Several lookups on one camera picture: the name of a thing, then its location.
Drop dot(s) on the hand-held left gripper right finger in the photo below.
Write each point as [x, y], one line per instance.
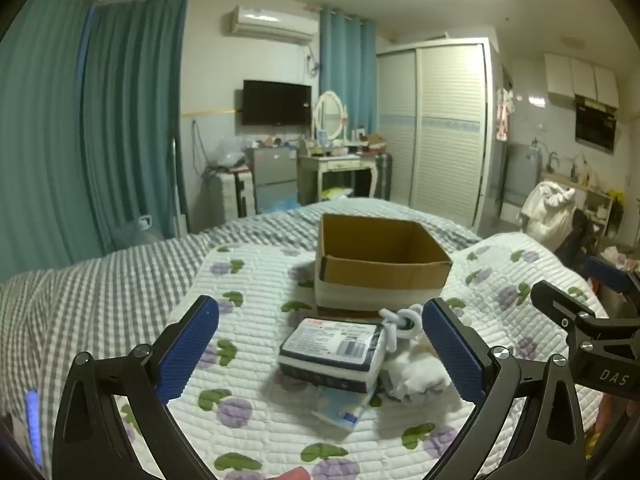
[452, 355]

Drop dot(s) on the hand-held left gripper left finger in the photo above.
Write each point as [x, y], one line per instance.
[187, 350]

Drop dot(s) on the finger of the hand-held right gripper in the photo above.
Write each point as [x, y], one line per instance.
[607, 275]
[547, 297]

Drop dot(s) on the white plush toy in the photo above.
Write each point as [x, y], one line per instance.
[415, 375]

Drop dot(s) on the brown cardboard box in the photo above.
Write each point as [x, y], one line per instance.
[380, 275]

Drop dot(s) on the small light blue packet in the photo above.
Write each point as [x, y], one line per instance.
[340, 405]

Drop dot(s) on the white and blue tissue pack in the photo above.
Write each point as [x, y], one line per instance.
[325, 345]

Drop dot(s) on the dark floral garment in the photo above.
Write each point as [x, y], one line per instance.
[575, 240]

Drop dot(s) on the white garment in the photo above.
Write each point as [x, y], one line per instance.
[545, 215]

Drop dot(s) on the white quilted floral mat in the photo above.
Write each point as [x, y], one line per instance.
[260, 280]

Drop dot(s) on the grey upright appliance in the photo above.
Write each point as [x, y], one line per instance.
[520, 175]

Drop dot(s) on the kitchen faucet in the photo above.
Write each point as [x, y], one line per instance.
[552, 160]

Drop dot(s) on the clear water jug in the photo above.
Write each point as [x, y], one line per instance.
[137, 232]

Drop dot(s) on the black range hood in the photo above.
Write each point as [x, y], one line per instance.
[595, 125]

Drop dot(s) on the white ribbed suitcase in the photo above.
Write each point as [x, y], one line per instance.
[235, 195]

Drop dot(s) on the white pole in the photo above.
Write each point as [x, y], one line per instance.
[175, 185]

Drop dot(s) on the blue plastic bag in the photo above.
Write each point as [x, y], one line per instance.
[280, 205]

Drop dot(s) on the pink hanging cloth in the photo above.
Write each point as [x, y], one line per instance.
[502, 120]

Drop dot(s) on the white sliding door wardrobe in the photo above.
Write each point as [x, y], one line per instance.
[445, 130]

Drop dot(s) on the yellow bag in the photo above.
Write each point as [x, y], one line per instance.
[335, 193]

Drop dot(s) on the small silver fridge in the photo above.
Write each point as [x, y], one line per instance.
[275, 170]

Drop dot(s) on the clear plastic bag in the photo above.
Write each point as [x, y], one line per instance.
[227, 152]

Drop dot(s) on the cream dressing table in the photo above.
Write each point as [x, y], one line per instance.
[335, 162]

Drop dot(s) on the small brown box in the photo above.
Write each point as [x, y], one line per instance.
[372, 142]

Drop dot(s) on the teal curtain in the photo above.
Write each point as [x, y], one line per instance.
[135, 125]
[40, 135]

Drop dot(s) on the white oval mirror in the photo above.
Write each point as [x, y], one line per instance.
[330, 112]

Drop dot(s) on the light blue curtain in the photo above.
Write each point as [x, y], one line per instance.
[347, 70]

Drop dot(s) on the white air conditioner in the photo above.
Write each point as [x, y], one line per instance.
[270, 24]

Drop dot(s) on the white kitchen wall cabinets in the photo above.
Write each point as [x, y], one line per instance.
[582, 77]

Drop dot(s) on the small picture frame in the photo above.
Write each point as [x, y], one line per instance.
[323, 136]

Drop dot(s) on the black wall television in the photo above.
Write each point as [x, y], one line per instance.
[277, 102]

